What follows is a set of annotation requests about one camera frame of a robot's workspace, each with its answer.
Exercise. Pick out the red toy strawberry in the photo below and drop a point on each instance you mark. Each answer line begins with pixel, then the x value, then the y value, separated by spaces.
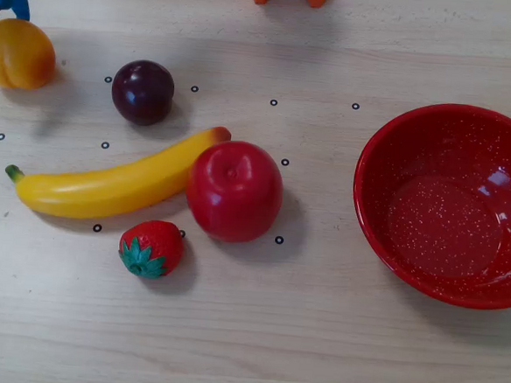
pixel 153 245

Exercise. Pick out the red toy apple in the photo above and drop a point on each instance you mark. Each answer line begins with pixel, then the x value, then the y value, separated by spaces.
pixel 234 192

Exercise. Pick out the red speckled enamel bowl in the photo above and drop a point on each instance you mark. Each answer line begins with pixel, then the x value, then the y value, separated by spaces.
pixel 442 213

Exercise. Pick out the orange yellow toy peach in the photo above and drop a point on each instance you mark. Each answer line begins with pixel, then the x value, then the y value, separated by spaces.
pixel 26 55

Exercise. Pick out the yellow toy banana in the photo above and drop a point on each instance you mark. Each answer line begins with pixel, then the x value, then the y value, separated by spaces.
pixel 106 190

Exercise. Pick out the dark purple toy plum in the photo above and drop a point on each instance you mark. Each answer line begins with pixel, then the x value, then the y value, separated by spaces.
pixel 142 92

